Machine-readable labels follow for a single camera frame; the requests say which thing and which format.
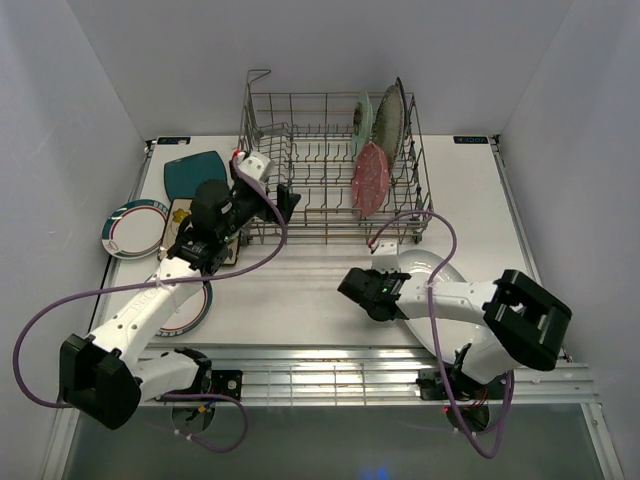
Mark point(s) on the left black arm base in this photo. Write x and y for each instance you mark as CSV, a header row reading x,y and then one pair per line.
x,y
225,382

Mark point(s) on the cream square flower plate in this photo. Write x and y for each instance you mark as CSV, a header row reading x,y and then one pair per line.
x,y
178,212

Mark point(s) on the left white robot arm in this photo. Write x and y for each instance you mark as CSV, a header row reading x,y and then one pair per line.
x,y
102,374

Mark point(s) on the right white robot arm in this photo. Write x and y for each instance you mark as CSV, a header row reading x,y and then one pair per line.
x,y
527,323

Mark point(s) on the white oval platter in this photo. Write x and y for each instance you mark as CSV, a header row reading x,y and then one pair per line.
x,y
425,265

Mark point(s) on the teal square plate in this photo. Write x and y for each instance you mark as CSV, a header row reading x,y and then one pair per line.
x,y
183,176

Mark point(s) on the grey wire dish rack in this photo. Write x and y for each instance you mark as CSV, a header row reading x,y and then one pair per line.
x,y
307,135

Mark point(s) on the black square floral plate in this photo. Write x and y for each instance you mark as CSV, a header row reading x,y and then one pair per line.
x,y
406,115

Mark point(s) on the left logo sticker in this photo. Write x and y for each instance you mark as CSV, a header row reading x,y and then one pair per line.
x,y
173,140

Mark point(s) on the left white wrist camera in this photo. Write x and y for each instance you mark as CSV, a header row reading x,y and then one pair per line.
x,y
253,165

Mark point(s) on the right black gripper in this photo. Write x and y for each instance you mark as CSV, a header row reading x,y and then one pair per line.
x,y
379,274

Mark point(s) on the mint green flower plate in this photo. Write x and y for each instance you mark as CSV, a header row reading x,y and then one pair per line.
x,y
362,124

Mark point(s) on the logo sticker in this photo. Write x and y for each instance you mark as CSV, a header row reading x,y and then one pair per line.
x,y
173,140
470,140

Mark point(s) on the speckled beige round plate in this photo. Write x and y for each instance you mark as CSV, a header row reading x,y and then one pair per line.
x,y
388,130

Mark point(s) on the round plate red teal rim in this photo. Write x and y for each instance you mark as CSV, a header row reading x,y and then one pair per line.
x,y
189,315

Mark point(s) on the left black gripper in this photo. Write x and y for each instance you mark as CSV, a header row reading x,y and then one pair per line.
x,y
286,200

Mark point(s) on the right logo sticker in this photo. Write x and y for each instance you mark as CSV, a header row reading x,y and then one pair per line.
x,y
470,140

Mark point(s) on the pink dotted scalloped plate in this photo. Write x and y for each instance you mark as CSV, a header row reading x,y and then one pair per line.
x,y
371,179

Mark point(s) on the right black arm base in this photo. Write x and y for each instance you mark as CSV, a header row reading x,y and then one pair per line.
x,y
431,386

